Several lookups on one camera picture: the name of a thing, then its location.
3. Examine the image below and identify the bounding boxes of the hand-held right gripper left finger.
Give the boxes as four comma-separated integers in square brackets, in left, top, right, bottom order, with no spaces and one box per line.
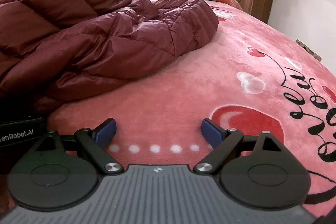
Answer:
[34,118,125,174]

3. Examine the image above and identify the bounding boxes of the pink printed blanket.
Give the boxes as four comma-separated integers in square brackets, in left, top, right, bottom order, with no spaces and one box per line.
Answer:
[47,0,336,224]

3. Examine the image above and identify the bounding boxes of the row of wall sockets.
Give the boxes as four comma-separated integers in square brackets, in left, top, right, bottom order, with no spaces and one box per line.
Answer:
[296,38,322,62]

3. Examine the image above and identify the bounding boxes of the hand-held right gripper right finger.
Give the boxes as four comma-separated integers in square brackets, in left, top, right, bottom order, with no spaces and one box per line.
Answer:
[194,118,285,174]

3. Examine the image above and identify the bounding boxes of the maroon down jacket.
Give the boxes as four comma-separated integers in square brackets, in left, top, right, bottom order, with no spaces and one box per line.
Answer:
[0,0,219,119]

